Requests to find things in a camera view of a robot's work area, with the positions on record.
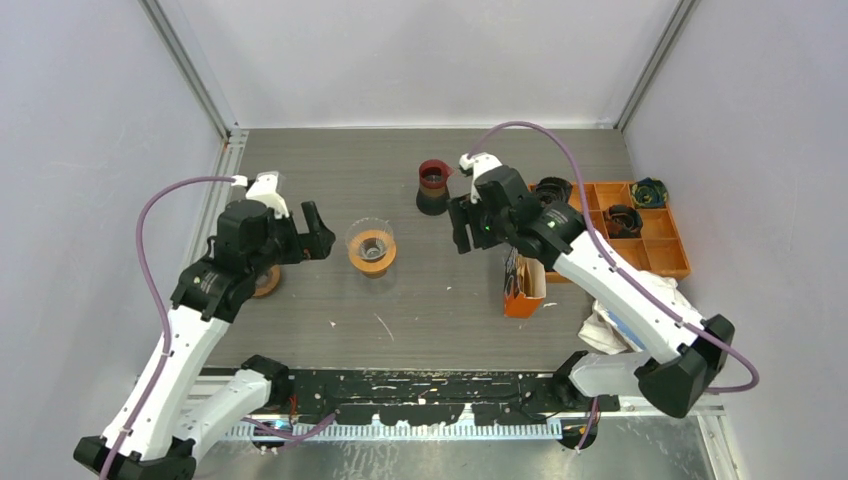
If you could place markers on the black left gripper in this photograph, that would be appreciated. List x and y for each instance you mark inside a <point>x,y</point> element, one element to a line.
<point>313,245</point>

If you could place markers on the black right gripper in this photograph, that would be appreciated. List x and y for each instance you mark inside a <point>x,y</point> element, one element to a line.
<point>458,208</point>

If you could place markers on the clear glass dripper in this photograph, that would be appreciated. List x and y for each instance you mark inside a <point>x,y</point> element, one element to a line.
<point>369,239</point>

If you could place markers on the glass carafe with brown collar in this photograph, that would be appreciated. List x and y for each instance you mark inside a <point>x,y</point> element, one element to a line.
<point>375,274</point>

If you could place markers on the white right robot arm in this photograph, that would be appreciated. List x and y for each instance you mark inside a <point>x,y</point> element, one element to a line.
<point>682,352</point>

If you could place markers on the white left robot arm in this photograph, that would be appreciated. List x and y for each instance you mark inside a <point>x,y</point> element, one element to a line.
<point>154,435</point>

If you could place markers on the orange coffee filter box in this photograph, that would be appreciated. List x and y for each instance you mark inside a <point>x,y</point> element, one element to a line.
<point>524,288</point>

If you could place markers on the red and black carafe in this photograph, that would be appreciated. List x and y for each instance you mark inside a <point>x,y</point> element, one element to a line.
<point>433,195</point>

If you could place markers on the dark rolled tie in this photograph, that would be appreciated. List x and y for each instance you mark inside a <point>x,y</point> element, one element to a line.
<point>551,189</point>

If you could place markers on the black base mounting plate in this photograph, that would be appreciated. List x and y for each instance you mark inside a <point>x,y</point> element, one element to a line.
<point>424,398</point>

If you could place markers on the white crumpled cloth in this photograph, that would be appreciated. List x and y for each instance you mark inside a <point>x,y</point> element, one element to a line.
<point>605,332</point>

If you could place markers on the orange wooden compartment tray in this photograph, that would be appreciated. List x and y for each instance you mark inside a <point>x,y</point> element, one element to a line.
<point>659,250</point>

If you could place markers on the green floral rolled tie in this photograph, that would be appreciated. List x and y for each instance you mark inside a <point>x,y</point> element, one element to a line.
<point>649,193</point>

